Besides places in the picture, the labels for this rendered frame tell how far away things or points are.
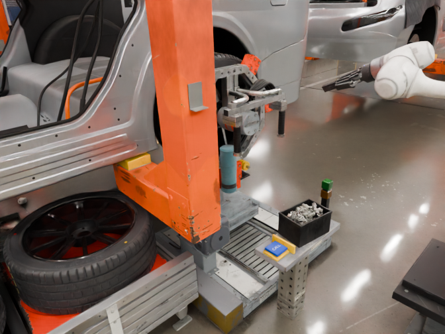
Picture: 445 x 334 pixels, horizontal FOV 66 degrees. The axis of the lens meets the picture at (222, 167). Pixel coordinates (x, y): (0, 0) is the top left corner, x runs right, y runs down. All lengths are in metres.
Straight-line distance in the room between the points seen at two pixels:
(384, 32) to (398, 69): 2.83
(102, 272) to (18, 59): 2.19
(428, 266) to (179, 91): 1.34
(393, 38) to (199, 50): 3.17
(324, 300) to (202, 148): 1.11
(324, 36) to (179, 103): 3.15
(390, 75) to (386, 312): 1.22
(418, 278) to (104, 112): 1.56
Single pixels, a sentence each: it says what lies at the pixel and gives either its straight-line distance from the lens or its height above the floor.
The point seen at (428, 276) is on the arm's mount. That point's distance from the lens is 1.80.
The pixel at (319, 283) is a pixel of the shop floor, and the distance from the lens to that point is 2.08.
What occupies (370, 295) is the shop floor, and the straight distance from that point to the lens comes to 2.10.
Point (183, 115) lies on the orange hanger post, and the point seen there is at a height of 1.08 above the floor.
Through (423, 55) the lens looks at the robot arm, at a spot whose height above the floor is 1.24.
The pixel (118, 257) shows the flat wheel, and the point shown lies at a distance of 1.54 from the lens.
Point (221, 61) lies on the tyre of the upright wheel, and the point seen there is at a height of 1.14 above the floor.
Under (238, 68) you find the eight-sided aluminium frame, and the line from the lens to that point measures 1.87.
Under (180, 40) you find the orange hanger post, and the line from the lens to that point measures 1.16.
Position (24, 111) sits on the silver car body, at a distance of 2.36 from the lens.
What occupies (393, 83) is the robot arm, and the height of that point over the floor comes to 1.17.
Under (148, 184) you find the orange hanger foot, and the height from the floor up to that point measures 0.68.
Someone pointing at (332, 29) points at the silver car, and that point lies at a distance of 4.16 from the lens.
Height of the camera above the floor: 1.44
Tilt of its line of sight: 26 degrees down
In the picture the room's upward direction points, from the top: 2 degrees counter-clockwise
